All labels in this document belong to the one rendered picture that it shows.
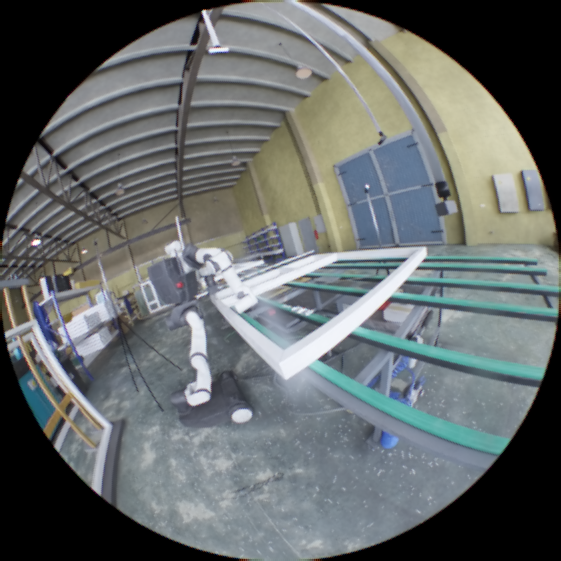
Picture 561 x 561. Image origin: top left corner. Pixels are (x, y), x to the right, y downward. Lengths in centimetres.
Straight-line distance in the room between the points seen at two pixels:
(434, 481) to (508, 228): 649
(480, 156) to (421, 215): 316
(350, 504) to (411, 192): 709
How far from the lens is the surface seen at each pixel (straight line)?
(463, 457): 45
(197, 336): 135
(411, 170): 694
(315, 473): 129
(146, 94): 865
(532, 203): 703
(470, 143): 703
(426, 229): 684
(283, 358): 52
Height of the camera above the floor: 125
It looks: 12 degrees down
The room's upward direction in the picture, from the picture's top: 17 degrees counter-clockwise
